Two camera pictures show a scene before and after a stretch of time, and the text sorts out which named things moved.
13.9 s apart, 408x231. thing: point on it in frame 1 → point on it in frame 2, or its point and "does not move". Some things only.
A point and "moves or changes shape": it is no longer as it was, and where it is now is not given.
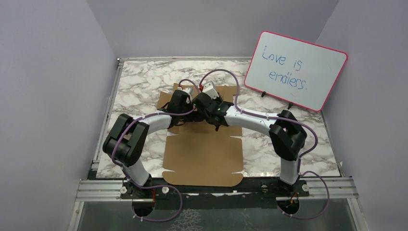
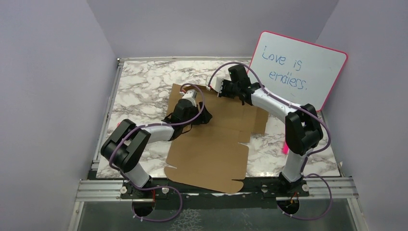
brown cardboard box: (198, 155) moves or changes shape
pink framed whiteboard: (302, 73) does not move
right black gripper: (218, 99) → (223, 94)
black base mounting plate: (160, 190) does not move
